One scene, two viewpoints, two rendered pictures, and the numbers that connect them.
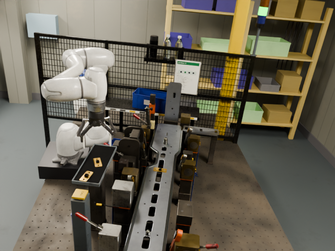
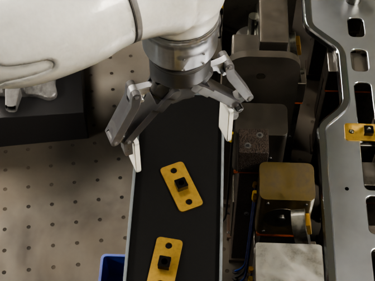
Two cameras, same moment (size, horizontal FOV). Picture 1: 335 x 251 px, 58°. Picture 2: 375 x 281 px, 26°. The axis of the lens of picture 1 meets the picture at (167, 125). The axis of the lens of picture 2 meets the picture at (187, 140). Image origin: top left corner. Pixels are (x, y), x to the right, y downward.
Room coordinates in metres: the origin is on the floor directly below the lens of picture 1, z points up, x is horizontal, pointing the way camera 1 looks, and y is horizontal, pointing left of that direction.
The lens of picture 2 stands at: (0.73, 0.36, 2.20)
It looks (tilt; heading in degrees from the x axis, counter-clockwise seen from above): 55 degrees down; 0
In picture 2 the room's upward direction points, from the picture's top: straight up
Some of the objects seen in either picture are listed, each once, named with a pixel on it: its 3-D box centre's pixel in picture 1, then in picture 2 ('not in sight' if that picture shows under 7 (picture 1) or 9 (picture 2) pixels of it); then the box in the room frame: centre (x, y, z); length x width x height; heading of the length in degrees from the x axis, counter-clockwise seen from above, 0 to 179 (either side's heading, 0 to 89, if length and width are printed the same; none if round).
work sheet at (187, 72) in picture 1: (186, 77); not in sight; (2.60, -0.13, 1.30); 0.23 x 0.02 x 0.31; 87
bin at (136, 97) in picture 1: (151, 100); not in sight; (2.50, 0.16, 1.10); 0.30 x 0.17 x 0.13; 78
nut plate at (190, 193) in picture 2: (97, 161); (181, 184); (1.38, 0.36, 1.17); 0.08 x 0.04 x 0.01; 22
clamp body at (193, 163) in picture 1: (187, 184); not in sight; (1.64, -0.17, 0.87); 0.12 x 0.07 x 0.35; 87
